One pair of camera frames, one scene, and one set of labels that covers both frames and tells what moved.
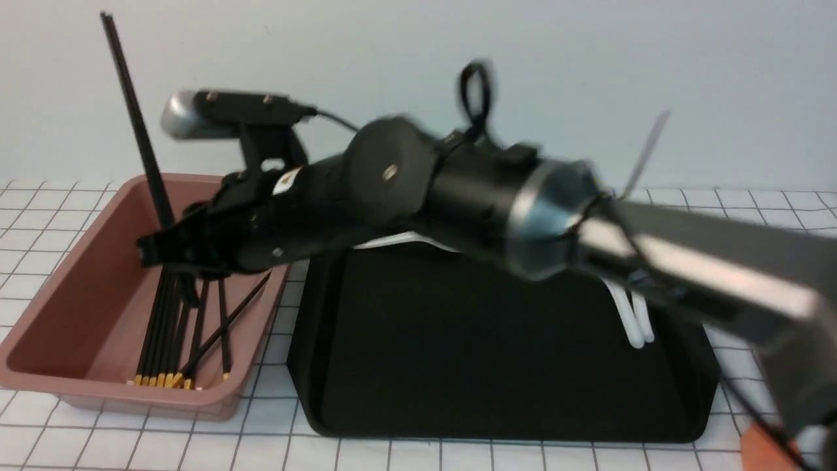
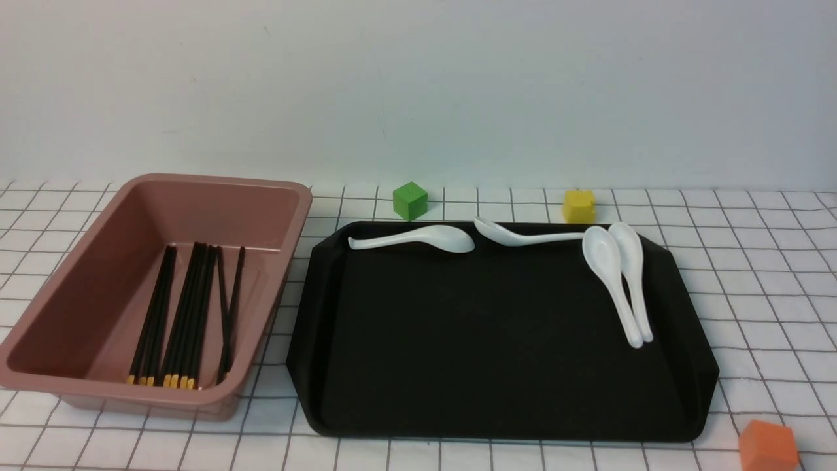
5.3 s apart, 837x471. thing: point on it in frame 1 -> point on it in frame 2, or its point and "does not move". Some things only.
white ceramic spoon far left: [409, 236] does not move
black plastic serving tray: [442, 345] does not move
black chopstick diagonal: [218, 329] -> [230, 316]
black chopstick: [146, 378] does not move
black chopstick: [152, 158] -> [203, 318]
